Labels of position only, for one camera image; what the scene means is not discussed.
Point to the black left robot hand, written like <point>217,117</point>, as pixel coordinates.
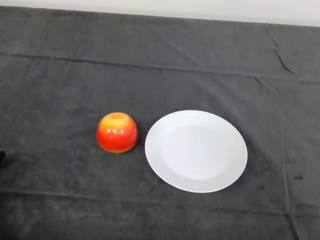
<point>1,155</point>

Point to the red yellow apple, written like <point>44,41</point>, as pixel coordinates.
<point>117,136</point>

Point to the white round plate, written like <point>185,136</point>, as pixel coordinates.
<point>197,155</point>

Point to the black cloth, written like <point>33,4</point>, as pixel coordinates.
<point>100,75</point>

